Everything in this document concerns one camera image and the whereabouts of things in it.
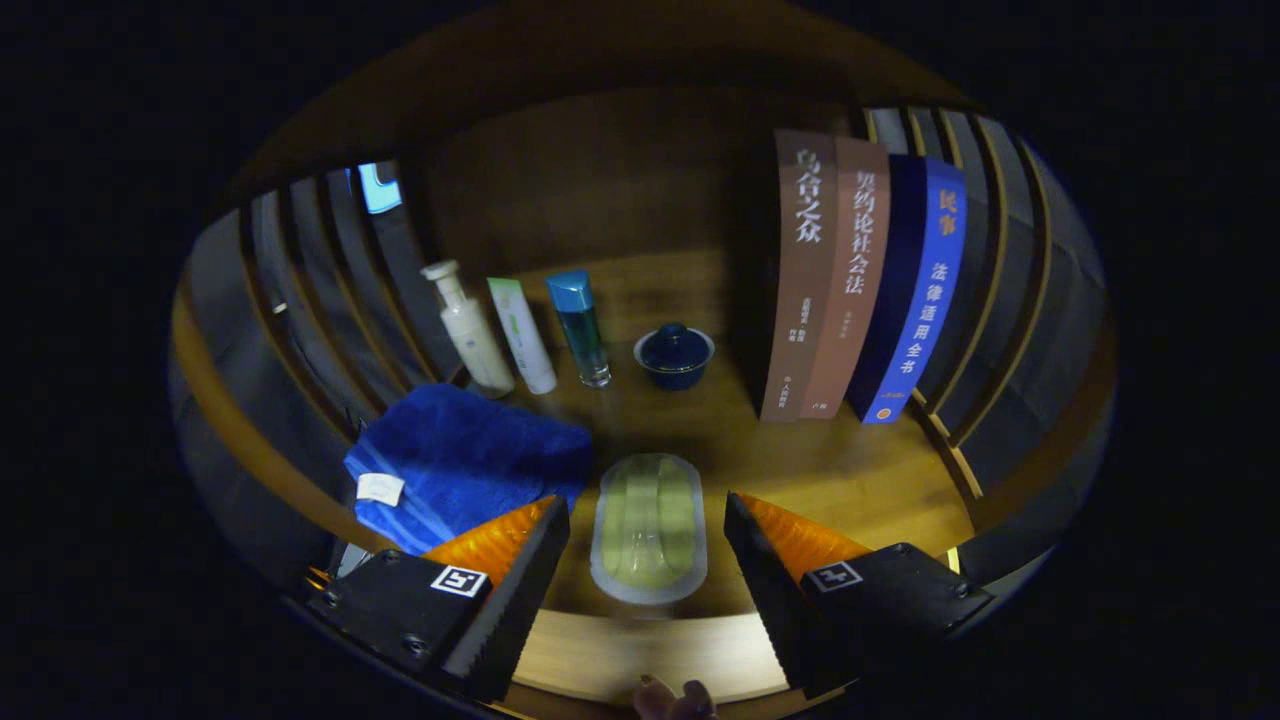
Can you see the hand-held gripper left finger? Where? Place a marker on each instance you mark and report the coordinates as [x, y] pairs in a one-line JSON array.
[[520, 600]]

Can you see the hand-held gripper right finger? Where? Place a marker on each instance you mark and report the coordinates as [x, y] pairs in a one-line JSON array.
[[770, 610]]

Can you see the wooden countertop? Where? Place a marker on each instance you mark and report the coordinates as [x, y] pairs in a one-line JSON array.
[[800, 460]]

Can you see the wooden cabinet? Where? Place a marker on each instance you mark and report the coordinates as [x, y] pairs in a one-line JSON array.
[[600, 180]]

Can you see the blue folded towel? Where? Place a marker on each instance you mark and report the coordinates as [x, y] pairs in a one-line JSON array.
[[470, 460]]

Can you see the white green tube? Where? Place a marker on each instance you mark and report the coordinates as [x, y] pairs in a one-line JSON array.
[[525, 345]]

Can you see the white pump bottle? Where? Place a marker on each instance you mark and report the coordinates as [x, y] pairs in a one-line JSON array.
[[475, 340]]

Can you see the blue lidded teacup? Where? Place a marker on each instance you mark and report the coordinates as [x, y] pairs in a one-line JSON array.
[[675, 358]]

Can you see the teal bottle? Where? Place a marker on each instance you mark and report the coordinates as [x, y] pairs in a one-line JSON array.
[[582, 330]]

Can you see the reddish brown book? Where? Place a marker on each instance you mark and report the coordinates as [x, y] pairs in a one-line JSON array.
[[850, 300]]

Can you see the blue book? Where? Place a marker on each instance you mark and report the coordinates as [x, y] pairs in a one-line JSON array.
[[925, 300]]

